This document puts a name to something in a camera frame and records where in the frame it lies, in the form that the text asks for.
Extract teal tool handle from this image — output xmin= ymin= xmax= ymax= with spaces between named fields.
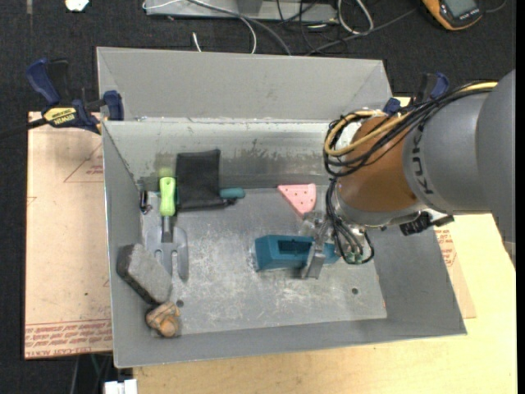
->
xmin=219 ymin=186 xmax=247 ymax=201

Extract grey rough block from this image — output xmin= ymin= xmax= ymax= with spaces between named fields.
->
xmin=116 ymin=243 xmax=174 ymax=305

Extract pink dotted wedge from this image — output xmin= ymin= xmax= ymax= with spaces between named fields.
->
xmin=276 ymin=183 xmax=317 ymax=217

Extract green-handled grey garden fork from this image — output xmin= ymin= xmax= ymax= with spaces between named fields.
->
xmin=143 ymin=176 xmax=190 ymax=281

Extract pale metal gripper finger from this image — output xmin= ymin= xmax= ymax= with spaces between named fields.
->
xmin=301 ymin=241 xmax=327 ymax=281
xmin=301 ymin=211 xmax=326 ymax=240

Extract black cloth pouch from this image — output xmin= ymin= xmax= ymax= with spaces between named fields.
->
xmin=175 ymin=149 xmax=227 ymax=211

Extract tan toy figure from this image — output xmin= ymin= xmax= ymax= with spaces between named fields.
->
xmin=144 ymin=300 xmax=182 ymax=339

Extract grey metal bin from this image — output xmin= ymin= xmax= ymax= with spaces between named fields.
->
xmin=96 ymin=46 xmax=468 ymax=369

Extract black cylinder on white bracket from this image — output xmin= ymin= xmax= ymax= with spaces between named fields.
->
xmin=399 ymin=211 xmax=455 ymax=237

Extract teal blue hollow block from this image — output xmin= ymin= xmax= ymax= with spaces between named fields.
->
xmin=253 ymin=234 xmax=341 ymax=273

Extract brown cardboard board, red print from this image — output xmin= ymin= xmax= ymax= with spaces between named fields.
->
xmin=24 ymin=111 xmax=477 ymax=360

